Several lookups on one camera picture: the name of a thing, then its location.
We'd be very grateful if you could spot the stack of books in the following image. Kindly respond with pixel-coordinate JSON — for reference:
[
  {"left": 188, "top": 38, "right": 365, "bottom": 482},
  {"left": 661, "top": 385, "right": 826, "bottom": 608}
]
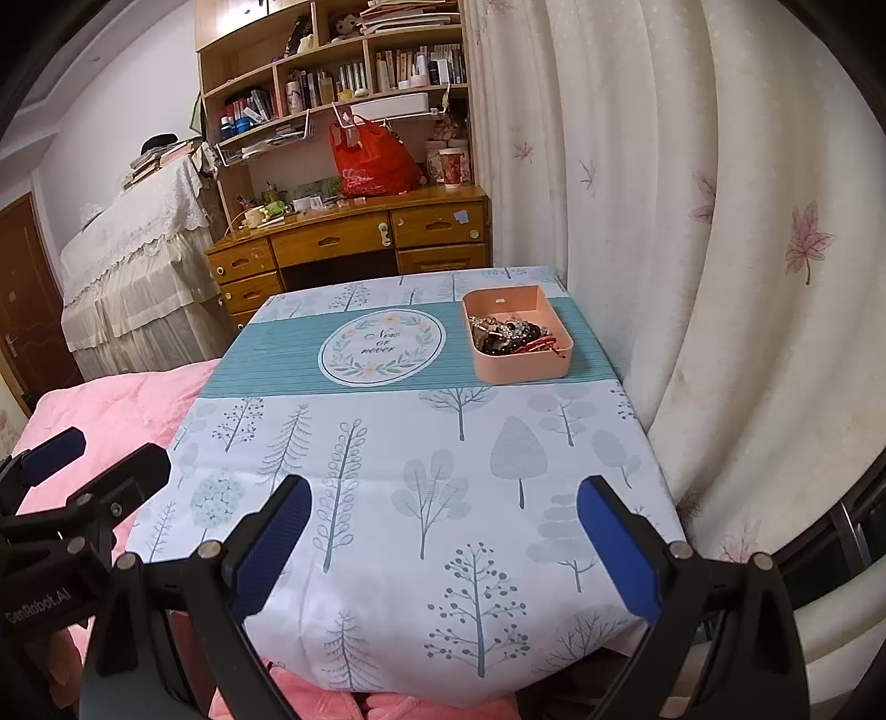
[{"left": 122, "top": 133, "right": 209, "bottom": 192}]

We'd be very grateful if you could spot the brown wooden door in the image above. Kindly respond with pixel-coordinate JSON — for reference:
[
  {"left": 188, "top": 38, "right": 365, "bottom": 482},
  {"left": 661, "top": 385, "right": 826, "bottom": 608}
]
[{"left": 0, "top": 192, "right": 85, "bottom": 418}]

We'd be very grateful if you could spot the white wire shelf basket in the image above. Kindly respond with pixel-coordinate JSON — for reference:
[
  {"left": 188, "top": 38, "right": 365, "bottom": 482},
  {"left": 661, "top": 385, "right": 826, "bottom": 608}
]
[{"left": 213, "top": 114, "right": 310, "bottom": 168}]

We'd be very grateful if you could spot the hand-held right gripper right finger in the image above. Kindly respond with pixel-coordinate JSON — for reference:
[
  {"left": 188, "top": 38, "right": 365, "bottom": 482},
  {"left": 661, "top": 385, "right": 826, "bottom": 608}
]
[{"left": 576, "top": 474, "right": 812, "bottom": 720}]

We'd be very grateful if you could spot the wooden bookshelf with books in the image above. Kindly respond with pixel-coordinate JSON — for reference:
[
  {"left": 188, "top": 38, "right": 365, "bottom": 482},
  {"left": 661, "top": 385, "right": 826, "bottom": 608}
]
[{"left": 195, "top": 0, "right": 473, "bottom": 203}]

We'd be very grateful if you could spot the lace-covered piano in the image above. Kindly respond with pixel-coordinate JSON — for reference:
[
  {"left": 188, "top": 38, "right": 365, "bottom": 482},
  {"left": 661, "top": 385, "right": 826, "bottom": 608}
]
[{"left": 59, "top": 155, "right": 234, "bottom": 383}]

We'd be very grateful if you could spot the white leaf print curtain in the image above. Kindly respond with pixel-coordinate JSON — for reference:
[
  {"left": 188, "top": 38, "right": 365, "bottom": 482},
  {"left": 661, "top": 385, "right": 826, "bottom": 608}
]
[{"left": 460, "top": 0, "right": 886, "bottom": 669}]

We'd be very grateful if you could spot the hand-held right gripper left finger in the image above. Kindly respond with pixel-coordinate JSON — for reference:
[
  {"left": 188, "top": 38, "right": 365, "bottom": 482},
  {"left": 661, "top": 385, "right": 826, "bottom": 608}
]
[{"left": 78, "top": 474, "right": 314, "bottom": 720}]

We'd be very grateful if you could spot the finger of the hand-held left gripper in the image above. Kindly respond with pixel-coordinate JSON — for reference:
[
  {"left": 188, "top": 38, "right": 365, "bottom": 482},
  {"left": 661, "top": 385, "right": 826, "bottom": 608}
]
[
  {"left": 0, "top": 426, "right": 86, "bottom": 517},
  {"left": 0, "top": 444, "right": 171, "bottom": 556}
]

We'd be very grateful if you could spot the red plastic bag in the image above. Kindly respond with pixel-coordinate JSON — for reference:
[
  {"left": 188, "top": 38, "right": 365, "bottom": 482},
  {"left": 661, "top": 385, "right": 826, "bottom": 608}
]
[{"left": 328, "top": 114, "right": 424, "bottom": 199}]

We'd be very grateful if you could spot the wooden desk with drawers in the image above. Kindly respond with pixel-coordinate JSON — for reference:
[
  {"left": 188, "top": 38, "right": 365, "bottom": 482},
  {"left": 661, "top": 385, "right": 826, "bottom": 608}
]
[{"left": 206, "top": 183, "right": 492, "bottom": 331}]

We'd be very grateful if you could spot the pink plastic tray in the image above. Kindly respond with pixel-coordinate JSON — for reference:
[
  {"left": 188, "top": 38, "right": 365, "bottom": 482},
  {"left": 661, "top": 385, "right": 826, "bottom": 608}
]
[{"left": 461, "top": 285, "right": 575, "bottom": 386}]

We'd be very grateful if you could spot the tree print tablecloth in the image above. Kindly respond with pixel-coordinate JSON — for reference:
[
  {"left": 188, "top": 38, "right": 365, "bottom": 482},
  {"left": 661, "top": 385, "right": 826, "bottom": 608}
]
[{"left": 128, "top": 266, "right": 691, "bottom": 695}]

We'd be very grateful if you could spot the red and white cup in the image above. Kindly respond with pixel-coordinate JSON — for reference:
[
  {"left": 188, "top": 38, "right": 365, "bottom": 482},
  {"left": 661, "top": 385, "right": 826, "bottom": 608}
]
[{"left": 436, "top": 146, "right": 467, "bottom": 192}]

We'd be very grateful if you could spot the pink blanket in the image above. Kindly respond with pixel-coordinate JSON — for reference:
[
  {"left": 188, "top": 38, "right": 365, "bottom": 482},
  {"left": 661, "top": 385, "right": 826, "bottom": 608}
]
[{"left": 12, "top": 358, "right": 224, "bottom": 517}]

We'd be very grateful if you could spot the white box under shelf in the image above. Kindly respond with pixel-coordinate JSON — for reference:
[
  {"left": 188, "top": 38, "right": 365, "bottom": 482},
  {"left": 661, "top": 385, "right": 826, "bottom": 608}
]
[{"left": 349, "top": 95, "right": 431, "bottom": 121}]

